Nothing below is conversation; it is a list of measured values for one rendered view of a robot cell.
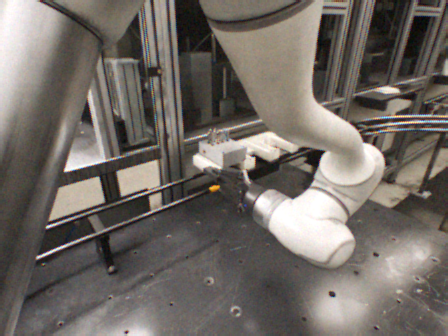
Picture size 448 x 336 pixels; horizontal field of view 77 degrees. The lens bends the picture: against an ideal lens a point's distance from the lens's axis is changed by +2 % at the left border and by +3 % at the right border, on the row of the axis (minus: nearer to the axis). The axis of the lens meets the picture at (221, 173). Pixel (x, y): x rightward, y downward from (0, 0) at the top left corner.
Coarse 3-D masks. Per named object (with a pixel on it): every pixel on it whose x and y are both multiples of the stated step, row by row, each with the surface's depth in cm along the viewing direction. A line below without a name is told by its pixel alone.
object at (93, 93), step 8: (104, 80) 73; (96, 88) 73; (104, 88) 74; (88, 96) 75; (96, 96) 74; (104, 96) 75; (96, 104) 74; (104, 104) 76; (96, 112) 75; (96, 120) 76; (112, 120) 78; (104, 128) 78; (112, 128) 79; (96, 136) 81; (104, 136) 79; (112, 136) 80; (104, 144) 80; (112, 144) 81; (104, 152) 80
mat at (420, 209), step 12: (444, 168) 273; (432, 180) 252; (444, 180) 252; (432, 192) 234; (444, 192) 234; (396, 204) 219; (408, 204) 219; (420, 204) 219; (432, 204) 219; (444, 204) 219; (408, 216) 205; (420, 216) 206; (432, 216) 206
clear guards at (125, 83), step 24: (144, 24) 74; (120, 48) 73; (144, 48) 76; (120, 72) 75; (144, 72) 79; (120, 96) 77; (144, 96) 81; (120, 120) 80; (144, 120) 84; (120, 144) 82; (144, 144) 87
